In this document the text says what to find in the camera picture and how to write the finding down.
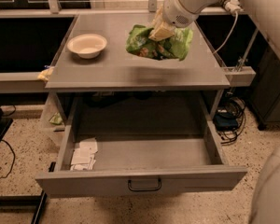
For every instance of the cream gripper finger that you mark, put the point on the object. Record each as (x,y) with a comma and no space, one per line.
(158,17)
(165,30)

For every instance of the green rice chip bag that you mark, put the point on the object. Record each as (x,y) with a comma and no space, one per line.
(174,47)

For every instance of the dark blue power box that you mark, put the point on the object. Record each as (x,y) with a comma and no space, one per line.
(225,122)

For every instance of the grey cabinet counter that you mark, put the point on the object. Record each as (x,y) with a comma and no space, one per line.
(117,70)

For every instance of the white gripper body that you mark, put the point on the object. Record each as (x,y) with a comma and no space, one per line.
(176,10)

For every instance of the black drawer handle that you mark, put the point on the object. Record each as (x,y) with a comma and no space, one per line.
(144,185)

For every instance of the open grey drawer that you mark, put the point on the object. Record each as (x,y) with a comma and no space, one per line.
(169,136)

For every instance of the white power plug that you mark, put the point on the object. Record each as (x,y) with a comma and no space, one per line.
(232,6)

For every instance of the metal support rod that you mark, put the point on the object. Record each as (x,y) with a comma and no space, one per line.
(242,60)

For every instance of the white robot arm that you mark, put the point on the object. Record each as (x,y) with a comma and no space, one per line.
(265,207)

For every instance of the white paper bowl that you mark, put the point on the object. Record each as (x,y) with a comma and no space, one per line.
(87,46)

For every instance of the black stand base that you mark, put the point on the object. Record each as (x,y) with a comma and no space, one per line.
(36,202)

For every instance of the green wrapper on floor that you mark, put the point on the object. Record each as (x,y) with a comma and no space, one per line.
(56,119)

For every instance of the white paper slips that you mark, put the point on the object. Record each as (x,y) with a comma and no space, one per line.
(83,158)

